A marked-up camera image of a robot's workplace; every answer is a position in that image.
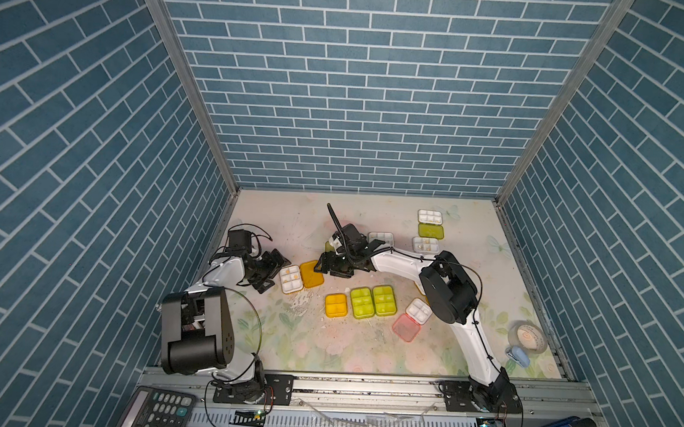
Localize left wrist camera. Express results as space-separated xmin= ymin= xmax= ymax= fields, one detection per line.
xmin=225 ymin=228 xmax=262 ymax=257

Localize small orange pillbox front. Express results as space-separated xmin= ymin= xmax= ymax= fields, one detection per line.
xmin=324 ymin=293 xmax=349 ymax=318

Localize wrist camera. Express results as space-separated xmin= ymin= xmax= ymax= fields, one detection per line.
xmin=327 ymin=203 xmax=369 ymax=255
xmin=225 ymin=228 xmax=262 ymax=257

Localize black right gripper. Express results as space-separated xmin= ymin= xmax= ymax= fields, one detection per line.
xmin=312 ymin=251 xmax=357 ymax=281

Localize pink pillbox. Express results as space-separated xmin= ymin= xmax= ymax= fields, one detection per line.
xmin=392 ymin=298 xmax=432 ymax=344

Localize tape roll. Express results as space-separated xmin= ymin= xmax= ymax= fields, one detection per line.
xmin=507 ymin=320 xmax=548 ymax=355

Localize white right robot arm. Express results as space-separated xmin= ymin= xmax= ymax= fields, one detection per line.
xmin=314 ymin=241 xmax=523 ymax=414

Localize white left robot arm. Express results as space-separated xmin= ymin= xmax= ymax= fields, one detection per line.
xmin=160 ymin=246 xmax=290 ymax=402

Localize black calculator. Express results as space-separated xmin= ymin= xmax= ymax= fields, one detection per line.
xmin=115 ymin=386 xmax=197 ymax=427

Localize green pillbox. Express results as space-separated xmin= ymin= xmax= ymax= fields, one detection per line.
xmin=372 ymin=285 xmax=397 ymax=317
xmin=417 ymin=209 xmax=444 ymax=240
xmin=350 ymin=287 xmax=376 ymax=319
xmin=367 ymin=231 xmax=394 ymax=246

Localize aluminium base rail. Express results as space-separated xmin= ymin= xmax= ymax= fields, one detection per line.
xmin=140 ymin=367 xmax=604 ymax=427

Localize clear pillbox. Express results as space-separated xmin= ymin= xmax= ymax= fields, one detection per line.
xmin=412 ymin=237 xmax=441 ymax=255

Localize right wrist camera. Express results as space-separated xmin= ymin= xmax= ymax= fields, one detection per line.
xmin=327 ymin=203 xmax=369 ymax=255

